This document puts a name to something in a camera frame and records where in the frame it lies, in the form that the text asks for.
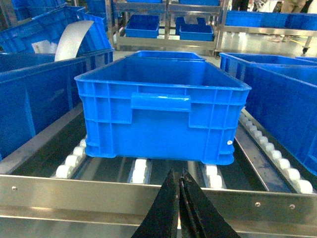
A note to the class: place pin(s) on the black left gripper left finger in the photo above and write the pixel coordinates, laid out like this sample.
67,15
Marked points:
161,220

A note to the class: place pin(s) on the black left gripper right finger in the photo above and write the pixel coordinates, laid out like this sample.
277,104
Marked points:
198,216

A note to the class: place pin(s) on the metal flow rack shelf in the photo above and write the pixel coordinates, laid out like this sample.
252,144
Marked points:
256,199

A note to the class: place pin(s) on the blue bin front left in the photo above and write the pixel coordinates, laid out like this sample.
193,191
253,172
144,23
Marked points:
184,110

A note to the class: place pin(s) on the blue bin front right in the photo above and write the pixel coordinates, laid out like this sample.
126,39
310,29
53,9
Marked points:
283,99

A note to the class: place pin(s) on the small blue bin back right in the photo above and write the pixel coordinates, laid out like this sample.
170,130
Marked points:
196,32

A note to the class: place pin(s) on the small blue bin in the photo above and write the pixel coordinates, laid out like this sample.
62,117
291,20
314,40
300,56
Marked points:
143,26
196,32

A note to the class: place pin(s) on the small blue bin back left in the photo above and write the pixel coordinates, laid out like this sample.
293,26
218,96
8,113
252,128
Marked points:
143,26

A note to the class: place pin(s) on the grey curved sheet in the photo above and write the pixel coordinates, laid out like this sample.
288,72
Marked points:
71,40

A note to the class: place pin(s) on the blue tilted bin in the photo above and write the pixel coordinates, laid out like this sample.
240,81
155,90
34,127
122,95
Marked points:
50,26

